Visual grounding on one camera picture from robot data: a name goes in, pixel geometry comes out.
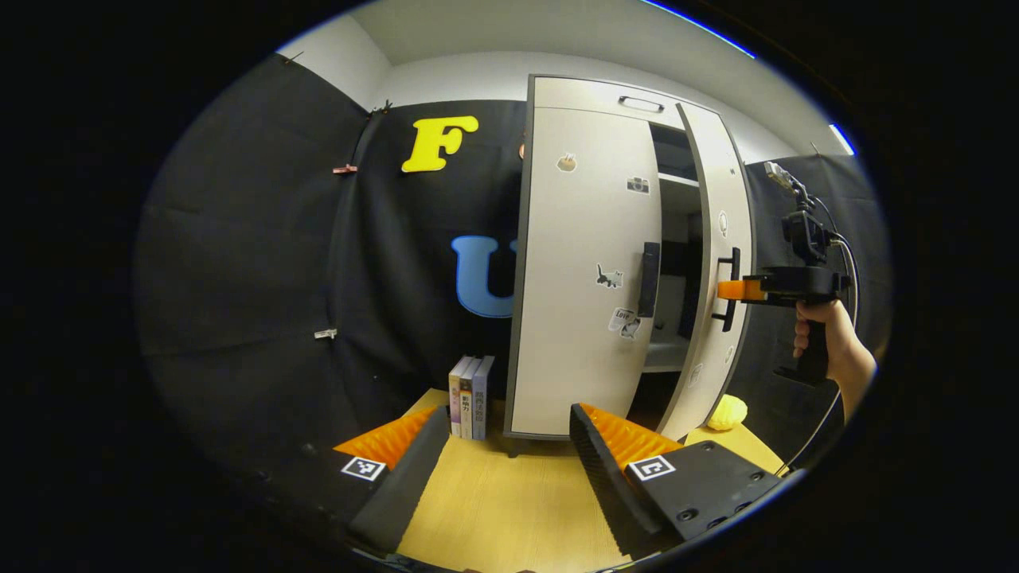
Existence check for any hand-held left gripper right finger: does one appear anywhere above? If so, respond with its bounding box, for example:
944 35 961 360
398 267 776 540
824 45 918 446
568 403 801 560

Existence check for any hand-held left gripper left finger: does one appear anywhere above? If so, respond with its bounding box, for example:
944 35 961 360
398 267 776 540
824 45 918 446
255 404 452 558

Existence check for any beige cabinet door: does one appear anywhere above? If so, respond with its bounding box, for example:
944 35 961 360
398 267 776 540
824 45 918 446
509 107 663 439
657 102 755 442

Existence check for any beige double-door shoe cabinet body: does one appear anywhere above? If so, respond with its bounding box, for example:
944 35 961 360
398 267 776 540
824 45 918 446
504 74 721 458

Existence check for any black backdrop cloth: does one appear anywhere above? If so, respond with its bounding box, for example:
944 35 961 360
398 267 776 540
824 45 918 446
744 154 891 470
135 54 526 478

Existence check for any white purple book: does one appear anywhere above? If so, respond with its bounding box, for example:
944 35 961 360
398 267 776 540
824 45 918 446
448 356 473 439

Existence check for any blue grey book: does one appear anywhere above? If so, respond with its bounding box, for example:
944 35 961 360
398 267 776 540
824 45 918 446
472 355 496 442

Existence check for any yellow ribbed round object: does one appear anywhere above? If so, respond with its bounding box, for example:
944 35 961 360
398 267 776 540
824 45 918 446
707 394 749 432

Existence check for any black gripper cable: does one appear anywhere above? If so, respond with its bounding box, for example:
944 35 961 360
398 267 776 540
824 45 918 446
776 195 861 478

